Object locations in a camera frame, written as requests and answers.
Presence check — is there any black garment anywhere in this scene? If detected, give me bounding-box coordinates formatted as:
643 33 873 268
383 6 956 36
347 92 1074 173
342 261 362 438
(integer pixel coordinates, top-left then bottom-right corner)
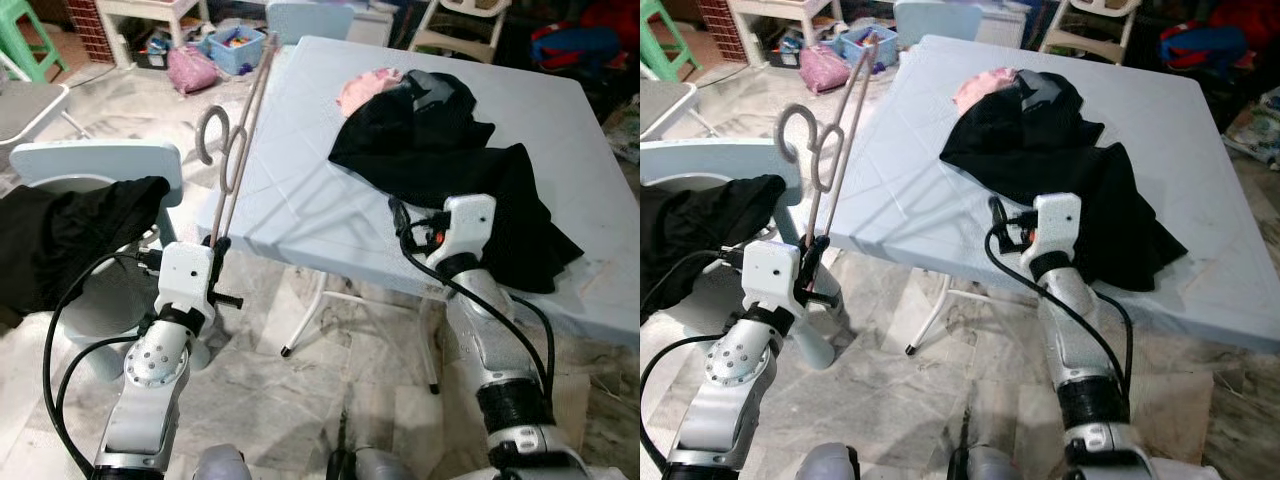
0 175 173 331
328 70 586 296
640 175 789 311
938 70 1191 293

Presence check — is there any pink plastic clothes hanger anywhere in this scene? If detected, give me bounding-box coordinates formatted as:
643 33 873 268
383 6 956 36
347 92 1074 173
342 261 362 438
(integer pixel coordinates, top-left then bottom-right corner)
776 33 876 251
196 33 281 251

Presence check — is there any light blue plastic table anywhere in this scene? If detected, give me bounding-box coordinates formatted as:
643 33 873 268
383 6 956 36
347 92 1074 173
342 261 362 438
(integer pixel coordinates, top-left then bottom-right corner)
800 35 1280 356
195 35 641 396

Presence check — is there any light blue plastic chair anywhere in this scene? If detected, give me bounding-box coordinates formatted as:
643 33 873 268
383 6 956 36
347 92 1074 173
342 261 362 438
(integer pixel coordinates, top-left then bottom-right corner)
640 138 841 371
8 140 216 381

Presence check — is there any pink garment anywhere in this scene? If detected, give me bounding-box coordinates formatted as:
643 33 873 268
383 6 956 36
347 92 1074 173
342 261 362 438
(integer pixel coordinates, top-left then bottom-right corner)
953 68 1021 116
335 68 406 119

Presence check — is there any pink fabric bag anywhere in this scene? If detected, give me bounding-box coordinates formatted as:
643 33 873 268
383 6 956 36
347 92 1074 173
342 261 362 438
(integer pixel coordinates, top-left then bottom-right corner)
797 42 851 96
165 42 221 96

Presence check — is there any grey robot left leg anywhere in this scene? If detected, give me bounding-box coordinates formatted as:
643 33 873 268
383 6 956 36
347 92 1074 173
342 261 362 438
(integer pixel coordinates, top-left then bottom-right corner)
195 445 251 480
800 443 861 480

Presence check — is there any blue plastic toy box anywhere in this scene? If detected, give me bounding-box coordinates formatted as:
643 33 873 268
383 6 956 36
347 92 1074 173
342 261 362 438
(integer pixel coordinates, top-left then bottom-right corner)
205 25 269 76
838 25 899 71

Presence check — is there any beige wooden chair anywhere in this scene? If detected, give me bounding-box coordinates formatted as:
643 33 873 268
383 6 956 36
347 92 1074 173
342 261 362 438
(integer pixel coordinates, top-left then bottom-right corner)
1040 0 1141 63
410 0 506 63

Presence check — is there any grey folding chair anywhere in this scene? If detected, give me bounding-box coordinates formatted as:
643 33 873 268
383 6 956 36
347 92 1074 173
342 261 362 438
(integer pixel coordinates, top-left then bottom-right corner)
640 78 721 141
0 50 91 151

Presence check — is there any blue and red backpack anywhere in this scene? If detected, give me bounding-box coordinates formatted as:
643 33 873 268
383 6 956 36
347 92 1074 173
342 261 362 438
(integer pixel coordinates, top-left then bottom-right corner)
528 22 623 76
1158 22 1251 76

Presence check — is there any white wooden side table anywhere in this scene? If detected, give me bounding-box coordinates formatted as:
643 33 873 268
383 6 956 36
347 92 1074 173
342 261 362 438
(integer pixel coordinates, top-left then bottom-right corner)
95 0 211 71
727 0 841 66

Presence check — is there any green plastic stool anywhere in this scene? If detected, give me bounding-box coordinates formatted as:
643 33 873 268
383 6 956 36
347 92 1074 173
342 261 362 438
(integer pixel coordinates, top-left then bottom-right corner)
640 0 701 81
0 0 71 86

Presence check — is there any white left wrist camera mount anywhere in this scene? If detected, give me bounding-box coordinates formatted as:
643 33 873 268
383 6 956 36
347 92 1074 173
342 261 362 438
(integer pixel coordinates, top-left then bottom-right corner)
153 240 218 323
740 240 803 321

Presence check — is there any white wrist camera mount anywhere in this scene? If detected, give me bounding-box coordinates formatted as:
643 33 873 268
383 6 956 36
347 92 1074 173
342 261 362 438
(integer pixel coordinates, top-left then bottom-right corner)
1018 192 1084 271
153 240 218 323
427 193 499 273
740 240 803 321

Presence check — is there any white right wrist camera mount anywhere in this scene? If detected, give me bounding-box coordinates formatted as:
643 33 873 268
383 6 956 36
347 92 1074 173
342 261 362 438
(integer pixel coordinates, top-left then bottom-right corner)
1018 192 1084 271
427 193 499 273

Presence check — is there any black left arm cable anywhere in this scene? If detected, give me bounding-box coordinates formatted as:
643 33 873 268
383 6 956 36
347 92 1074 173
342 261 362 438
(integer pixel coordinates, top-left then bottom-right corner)
42 250 166 476
640 262 751 476

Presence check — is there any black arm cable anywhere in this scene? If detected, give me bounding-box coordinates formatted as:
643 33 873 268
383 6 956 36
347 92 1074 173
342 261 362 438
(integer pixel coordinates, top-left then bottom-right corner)
983 197 1136 401
388 198 557 401
42 250 166 476
640 262 751 476

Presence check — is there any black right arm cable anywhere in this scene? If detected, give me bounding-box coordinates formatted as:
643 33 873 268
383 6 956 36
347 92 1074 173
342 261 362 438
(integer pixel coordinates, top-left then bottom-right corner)
388 198 557 401
983 197 1136 401

